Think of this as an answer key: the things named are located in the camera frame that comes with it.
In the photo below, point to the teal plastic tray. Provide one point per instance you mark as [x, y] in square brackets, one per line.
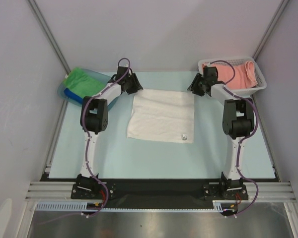
[100, 76]

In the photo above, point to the white slotted cable duct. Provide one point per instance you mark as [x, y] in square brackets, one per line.
[91, 207]

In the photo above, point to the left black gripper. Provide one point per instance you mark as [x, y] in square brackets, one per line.
[136, 86]

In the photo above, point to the green towel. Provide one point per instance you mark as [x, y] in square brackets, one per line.
[81, 84]

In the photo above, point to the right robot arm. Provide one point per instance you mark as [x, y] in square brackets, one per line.
[238, 123]

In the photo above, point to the white rounded object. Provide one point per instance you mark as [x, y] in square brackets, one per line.
[5, 215]

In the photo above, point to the white perforated plastic basket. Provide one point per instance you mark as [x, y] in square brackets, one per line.
[237, 60]

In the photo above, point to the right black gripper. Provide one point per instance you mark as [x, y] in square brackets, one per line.
[196, 86]

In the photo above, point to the blue towel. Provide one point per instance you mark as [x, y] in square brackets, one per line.
[69, 94]

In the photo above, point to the white towel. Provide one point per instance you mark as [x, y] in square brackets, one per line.
[164, 116]

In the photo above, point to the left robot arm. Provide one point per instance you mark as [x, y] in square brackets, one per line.
[94, 120]

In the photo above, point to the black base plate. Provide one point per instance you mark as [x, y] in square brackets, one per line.
[180, 193]

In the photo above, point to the pink towel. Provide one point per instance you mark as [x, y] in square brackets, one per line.
[241, 76]

